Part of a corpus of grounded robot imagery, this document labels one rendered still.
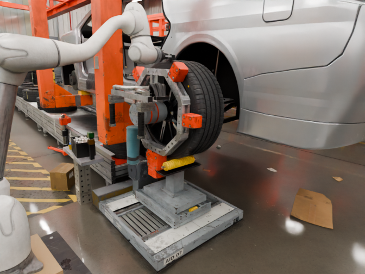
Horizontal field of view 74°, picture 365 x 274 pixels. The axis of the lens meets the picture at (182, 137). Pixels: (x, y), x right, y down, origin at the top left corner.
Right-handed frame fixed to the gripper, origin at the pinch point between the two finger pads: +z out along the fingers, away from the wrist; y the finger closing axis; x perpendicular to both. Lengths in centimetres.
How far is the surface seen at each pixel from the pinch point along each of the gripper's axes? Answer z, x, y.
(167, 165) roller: -16, -67, 8
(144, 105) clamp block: -36.4, -25.5, 3.4
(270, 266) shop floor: -12, -118, 79
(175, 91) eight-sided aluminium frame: -18.9, -18.9, 12.8
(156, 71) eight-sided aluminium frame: -10.4, -9.0, -4.6
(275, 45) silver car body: 2, 9, 61
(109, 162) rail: 9, -89, -59
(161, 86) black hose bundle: -24.0, -16.1, 6.4
